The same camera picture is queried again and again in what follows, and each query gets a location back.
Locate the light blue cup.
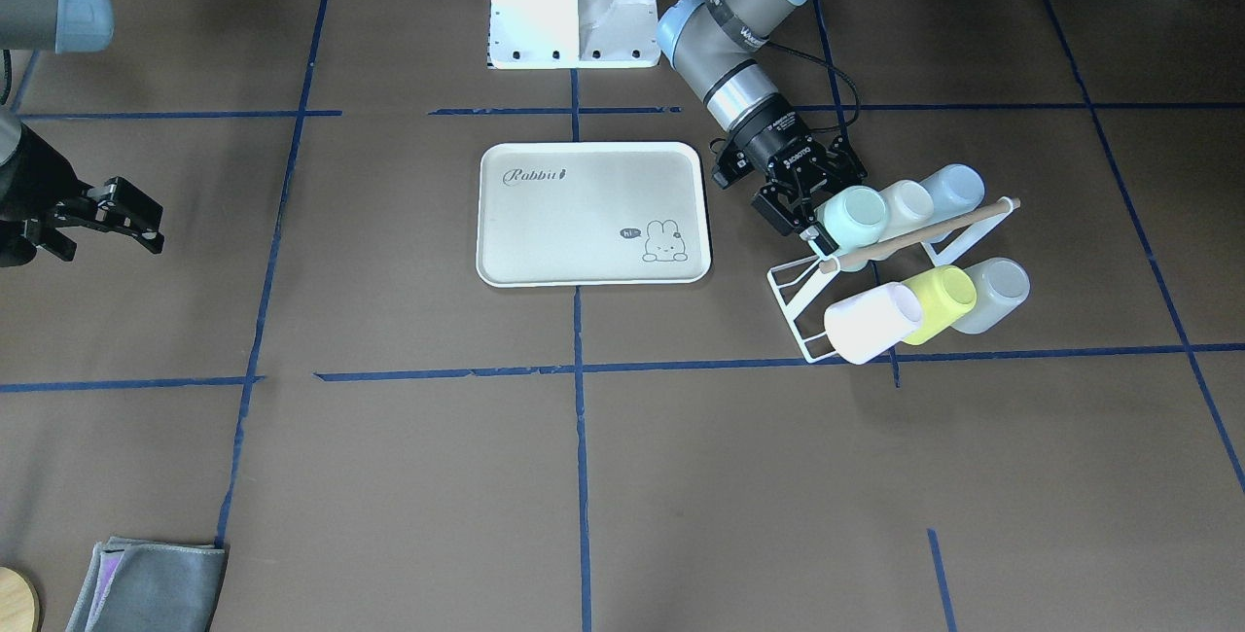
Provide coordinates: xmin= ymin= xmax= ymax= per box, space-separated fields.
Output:
xmin=919 ymin=163 xmax=984 ymax=224

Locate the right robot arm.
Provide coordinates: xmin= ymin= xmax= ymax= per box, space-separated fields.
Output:
xmin=1 ymin=0 xmax=166 ymax=267

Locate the cream rabbit tray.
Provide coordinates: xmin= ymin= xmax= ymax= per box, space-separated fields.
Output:
xmin=476 ymin=141 xmax=712 ymax=287

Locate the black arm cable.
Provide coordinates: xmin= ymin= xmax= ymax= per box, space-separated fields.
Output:
xmin=759 ymin=39 xmax=863 ymax=157

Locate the green cup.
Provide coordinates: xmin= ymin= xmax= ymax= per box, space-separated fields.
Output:
xmin=815 ymin=187 xmax=890 ymax=255

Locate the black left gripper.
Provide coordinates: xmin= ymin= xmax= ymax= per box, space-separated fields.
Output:
xmin=711 ymin=106 xmax=868 ymax=258

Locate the white wire cup rack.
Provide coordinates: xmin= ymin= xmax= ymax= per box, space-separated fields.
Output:
xmin=766 ymin=197 xmax=1022 ymax=365

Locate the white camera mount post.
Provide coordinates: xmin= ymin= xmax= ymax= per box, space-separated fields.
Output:
xmin=486 ymin=0 xmax=661 ymax=70

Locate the wooden mug tree stand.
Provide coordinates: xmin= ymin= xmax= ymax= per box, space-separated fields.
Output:
xmin=1 ymin=567 xmax=44 ymax=631

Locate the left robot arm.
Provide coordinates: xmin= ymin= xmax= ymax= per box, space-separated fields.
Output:
xmin=657 ymin=0 xmax=867 ymax=258

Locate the yellow cup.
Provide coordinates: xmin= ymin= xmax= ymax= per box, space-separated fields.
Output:
xmin=901 ymin=264 xmax=979 ymax=347

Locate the pink cup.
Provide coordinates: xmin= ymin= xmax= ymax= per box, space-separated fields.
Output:
xmin=824 ymin=282 xmax=924 ymax=365

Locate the grey folded cloth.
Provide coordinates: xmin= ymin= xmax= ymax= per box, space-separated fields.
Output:
xmin=66 ymin=536 xmax=228 ymax=631

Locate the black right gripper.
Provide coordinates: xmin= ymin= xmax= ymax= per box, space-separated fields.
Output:
xmin=19 ymin=175 xmax=166 ymax=263

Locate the grey cup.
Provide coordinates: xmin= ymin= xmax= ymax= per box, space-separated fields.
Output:
xmin=951 ymin=258 xmax=1031 ymax=333

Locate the beige cup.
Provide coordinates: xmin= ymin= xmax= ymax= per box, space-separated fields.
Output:
xmin=876 ymin=179 xmax=934 ymax=243

